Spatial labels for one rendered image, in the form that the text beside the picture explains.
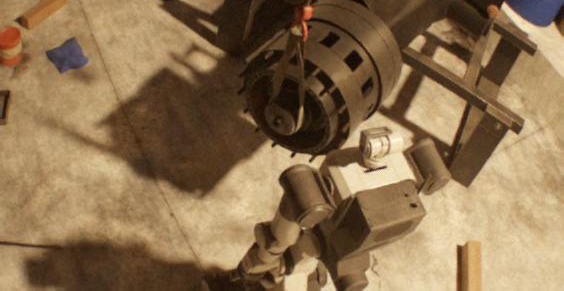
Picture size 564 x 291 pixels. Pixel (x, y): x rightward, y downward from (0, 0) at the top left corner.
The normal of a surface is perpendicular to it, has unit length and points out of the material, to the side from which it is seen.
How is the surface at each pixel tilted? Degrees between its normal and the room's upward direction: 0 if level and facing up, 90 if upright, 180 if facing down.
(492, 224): 0
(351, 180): 0
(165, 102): 0
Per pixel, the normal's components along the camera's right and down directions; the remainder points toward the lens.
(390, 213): 0.19, -0.62
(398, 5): -0.08, -0.29
